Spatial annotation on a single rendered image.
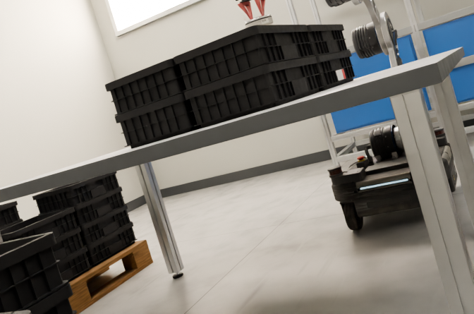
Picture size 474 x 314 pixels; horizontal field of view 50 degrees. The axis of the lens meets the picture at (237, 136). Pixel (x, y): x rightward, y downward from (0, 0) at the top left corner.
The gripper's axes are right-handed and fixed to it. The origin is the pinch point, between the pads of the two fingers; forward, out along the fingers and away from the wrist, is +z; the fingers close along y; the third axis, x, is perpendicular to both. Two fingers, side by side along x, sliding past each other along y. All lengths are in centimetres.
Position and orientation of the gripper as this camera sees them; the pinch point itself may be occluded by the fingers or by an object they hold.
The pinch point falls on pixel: (257, 15)
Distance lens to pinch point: 195.2
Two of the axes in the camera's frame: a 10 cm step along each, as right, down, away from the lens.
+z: 3.2, 9.4, 1.4
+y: 8.1, -2.0, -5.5
